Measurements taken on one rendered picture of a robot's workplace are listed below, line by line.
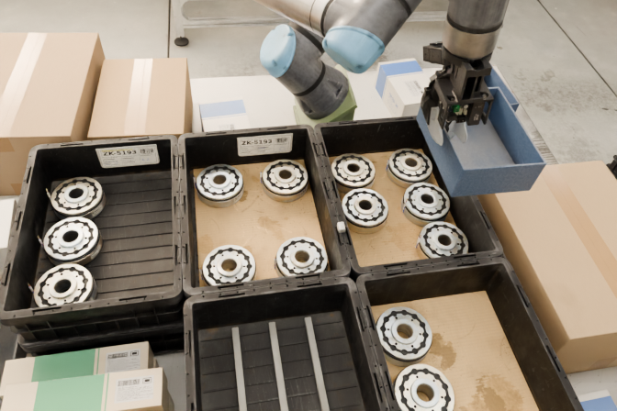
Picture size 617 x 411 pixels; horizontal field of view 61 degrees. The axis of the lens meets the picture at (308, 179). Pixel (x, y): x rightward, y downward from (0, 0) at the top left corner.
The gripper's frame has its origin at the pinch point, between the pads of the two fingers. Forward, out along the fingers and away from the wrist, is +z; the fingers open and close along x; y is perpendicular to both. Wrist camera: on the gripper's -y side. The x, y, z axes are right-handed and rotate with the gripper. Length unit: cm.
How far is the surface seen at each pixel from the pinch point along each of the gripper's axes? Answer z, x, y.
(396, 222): 28.8, -4.5, -2.3
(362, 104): 42, -1, -56
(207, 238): 25, -45, -1
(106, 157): 17, -66, -20
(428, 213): 26.6, 2.3, -2.1
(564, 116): 125, 122, -120
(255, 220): 25.9, -35.0, -5.2
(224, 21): 95, -48, -192
